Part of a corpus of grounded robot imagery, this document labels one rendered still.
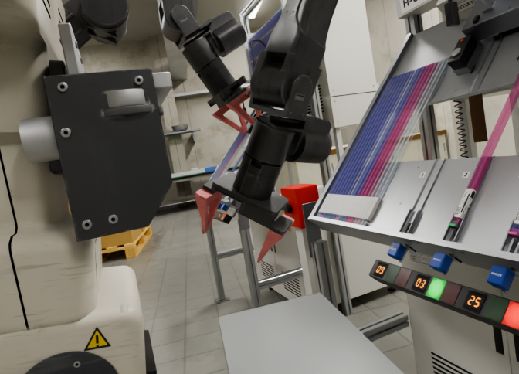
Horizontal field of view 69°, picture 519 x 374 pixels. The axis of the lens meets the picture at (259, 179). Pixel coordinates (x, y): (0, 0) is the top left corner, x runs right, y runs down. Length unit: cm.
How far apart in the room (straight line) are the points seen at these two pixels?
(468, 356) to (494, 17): 89
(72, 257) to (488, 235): 62
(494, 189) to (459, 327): 60
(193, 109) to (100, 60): 223
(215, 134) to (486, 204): 833
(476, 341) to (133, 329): 100
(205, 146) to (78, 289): 850
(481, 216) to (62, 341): 65
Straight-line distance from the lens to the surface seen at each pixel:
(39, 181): 47
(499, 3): 109
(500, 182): 79
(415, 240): 79
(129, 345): 46
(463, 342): 131
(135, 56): 926
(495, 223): 74
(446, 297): 74
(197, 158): 888
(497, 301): 69
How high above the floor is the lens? 94
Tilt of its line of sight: 4 degrees down
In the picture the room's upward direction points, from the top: 10 degrees counter-clockwise
